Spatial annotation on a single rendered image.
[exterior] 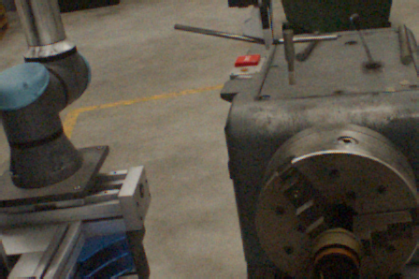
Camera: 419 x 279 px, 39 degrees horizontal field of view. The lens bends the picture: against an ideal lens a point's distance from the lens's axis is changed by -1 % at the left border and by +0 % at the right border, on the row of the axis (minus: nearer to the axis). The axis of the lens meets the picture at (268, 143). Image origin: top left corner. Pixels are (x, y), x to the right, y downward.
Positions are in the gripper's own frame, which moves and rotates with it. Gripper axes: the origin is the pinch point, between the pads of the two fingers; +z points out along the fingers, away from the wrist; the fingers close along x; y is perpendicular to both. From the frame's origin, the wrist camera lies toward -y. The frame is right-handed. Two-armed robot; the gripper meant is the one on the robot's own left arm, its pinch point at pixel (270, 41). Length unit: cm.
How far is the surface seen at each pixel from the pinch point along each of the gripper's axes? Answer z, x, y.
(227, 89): 12.5, -8.0, 12.3
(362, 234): 27.5, 30.5, -16.0
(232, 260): 138, -112, 46
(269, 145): 19.8, 7.9, 1.8
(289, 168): 17.2, 23.5, -3.6
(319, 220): 24.2, 30.4, -8.6
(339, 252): 26.2, 37.3, -12.0
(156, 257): 138, -117, 86
